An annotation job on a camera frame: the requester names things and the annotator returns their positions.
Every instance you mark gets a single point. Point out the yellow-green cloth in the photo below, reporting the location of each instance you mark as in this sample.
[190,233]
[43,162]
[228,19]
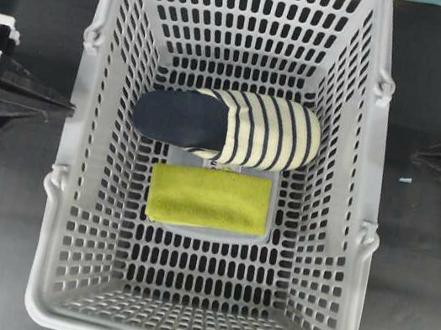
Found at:
[202,197]

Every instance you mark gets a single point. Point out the grey plastic shopping basket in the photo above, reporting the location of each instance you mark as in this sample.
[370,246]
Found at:
[101,264]

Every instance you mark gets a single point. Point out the white label in basket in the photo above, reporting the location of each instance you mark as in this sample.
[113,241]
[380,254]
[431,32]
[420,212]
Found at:
[221,167]

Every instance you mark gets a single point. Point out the small light blue scrap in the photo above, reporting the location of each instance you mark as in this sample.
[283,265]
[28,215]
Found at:
[405,180]

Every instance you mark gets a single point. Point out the navy striped cream slipper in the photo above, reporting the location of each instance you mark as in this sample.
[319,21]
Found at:
[237,128]

